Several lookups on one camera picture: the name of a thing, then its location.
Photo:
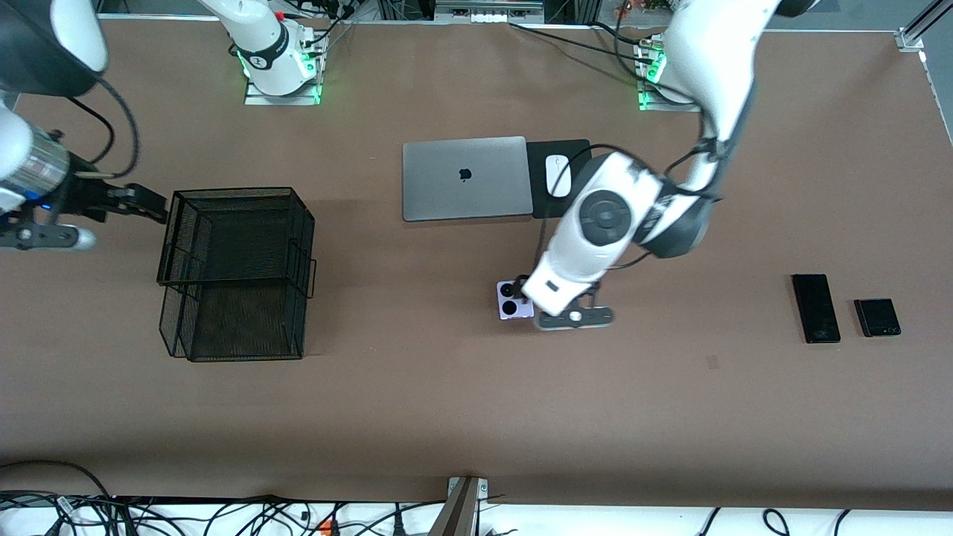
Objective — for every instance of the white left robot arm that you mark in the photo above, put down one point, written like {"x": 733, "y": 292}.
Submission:
{"x": 715, "y": 59}

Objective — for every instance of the black mouse pad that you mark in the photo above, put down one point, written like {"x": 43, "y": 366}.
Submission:
{"x": 532, "y": 160}

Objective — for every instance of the lilac flip phone round lenses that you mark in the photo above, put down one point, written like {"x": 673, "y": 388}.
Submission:
{"x": 506, "y": 298}

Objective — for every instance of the long black slab phone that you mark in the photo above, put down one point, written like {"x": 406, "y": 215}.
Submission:
{"x": 816, "y": 309}

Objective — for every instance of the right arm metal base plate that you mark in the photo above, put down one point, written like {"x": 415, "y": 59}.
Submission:
{"x": 257, "y": 99}

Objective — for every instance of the black two-tier mesh tray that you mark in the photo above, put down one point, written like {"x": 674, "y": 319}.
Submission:
{"x": 246, "y": 327}

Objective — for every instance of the metal camera post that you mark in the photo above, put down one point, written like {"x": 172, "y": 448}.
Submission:
{"x": 458, "y": 514}

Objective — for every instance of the left gripper grey bar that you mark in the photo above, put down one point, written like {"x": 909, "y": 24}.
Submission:
{"x": 519, "y": 285}

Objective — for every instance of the aluminium corner bracket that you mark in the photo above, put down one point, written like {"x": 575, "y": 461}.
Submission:
{"x": 908, "y": 41}

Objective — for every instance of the right gripper grey bar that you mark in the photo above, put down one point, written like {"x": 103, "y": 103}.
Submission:
{"x": 83, "y": 197}

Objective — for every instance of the white computer mouse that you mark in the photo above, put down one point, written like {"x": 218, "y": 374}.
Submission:
{"x": 555, "y": 171}

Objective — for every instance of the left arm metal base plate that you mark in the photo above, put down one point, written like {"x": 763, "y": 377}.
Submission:
{"x": 648, "y": 104}

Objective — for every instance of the small black flip phone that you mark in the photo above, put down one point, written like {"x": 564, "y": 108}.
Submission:
{"x": 875, "y": 314}

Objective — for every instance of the white power strip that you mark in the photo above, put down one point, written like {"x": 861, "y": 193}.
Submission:
{"x": 488, "y": 13}

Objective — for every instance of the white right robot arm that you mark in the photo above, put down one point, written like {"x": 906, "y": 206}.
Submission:
{"x": 260, "y": 37}

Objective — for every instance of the silver closed laptop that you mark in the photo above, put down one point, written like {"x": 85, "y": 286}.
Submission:
{"x": 447, "y": 193}

